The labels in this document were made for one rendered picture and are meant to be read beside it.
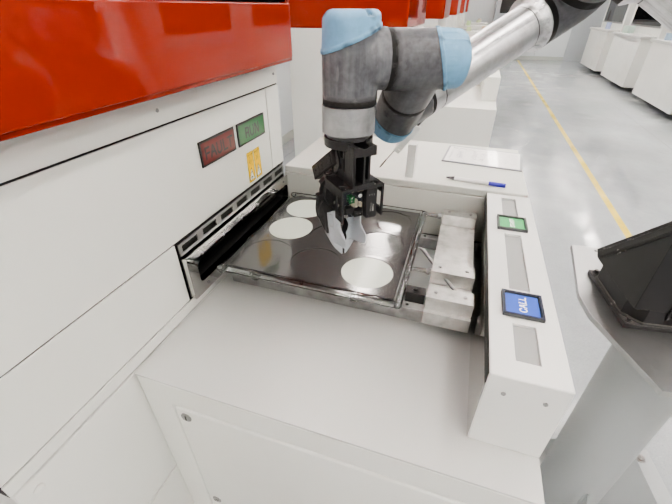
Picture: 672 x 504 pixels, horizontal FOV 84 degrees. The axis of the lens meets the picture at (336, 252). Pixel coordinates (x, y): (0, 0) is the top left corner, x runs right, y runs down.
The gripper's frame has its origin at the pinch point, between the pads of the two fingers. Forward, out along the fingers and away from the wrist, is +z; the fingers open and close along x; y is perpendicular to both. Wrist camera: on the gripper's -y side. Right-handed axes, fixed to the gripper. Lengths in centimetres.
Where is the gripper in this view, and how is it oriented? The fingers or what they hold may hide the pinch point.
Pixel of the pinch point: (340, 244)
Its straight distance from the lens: 66.6
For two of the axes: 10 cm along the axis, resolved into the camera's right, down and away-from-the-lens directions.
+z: 0.0, 8.3, 5.5
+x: 9.0, -2.4, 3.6
